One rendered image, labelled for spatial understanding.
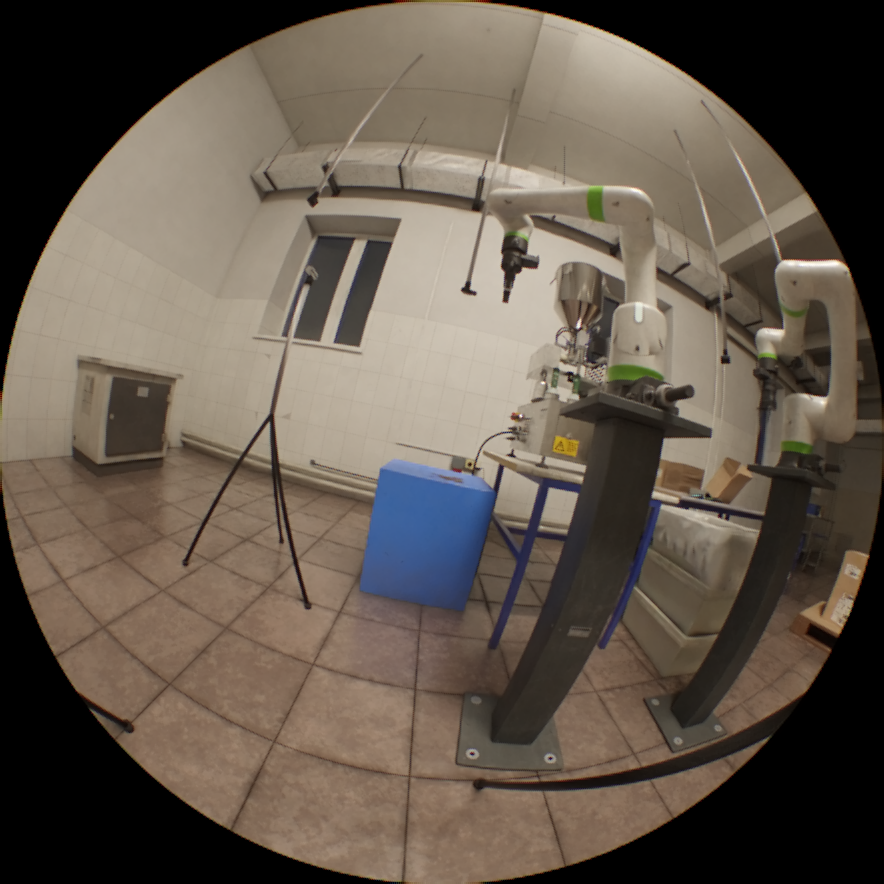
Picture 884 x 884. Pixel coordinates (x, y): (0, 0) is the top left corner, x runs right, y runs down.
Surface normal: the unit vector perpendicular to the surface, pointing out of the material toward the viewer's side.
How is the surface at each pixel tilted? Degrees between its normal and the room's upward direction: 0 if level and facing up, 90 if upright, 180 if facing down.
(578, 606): 90
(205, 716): 0
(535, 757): 0
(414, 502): 90
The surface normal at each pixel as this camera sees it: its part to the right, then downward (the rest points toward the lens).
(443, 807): 0.22, -0.98
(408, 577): 0.02, 0.04
